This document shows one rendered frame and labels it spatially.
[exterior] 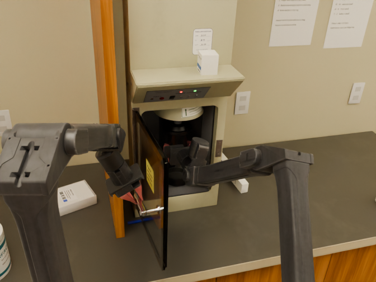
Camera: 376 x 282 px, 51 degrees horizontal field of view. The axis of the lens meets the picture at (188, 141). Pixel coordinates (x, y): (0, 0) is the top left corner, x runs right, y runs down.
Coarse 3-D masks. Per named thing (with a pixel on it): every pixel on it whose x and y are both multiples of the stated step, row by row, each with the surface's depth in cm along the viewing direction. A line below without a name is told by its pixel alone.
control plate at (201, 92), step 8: (192, 88) 114; (200, 88) 115; (208, 88) 116; (152, 96) 114; (160, 96) 115; (168, 96) 117; (176, 96) 118; (184, 96) 119; (192, 96) 120; (200, 96) 121
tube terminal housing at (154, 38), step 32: (128, 0) 105; (160, 0) 108; (192, 0) 110; (224, 0) 113; (128, 32) 110; (160, 32) 112; (192, 32) 115; (224, 32) 118; (128, 64) 117; (160, 64) 117; (192, 64) 120; (224, 64) 123; (128, 96) 126; (128, 128) 135
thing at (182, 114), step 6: (180, 108) 130; (186, 108) 130; (192, 108) 131; (198, 108) 133; (156, 114) 133; (162, 114) 131; (168, 114) 130; (174, 114) 130; (180, 114) 130; (186, 114) 130; (192, 114) 131; (198, 114) 133; (174, 120) 130; (180, 120) 130; (186, 120) 131
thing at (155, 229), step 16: (144, 128) 110; (144, 144) 113; (144, 160) 116; (160, 160) 99; (144, 176) 119; (160, 176) 101; (144, 192) 123; (160, 192) 104; (160, 208) 106; (144, 224) 130; (160, 224) 109; (160, 240) 112; (160, 256) 115
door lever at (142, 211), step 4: (136, 196) 112; (136, 200) 111; (140, 200) 111; (140, 204) 109; (140, 208) 108; (144, 208) 108; (152, 208) 108; (156, 208) 108; (140, 212) 106; (144, 212) 106; (148, 212) 107; (152, 212) 108
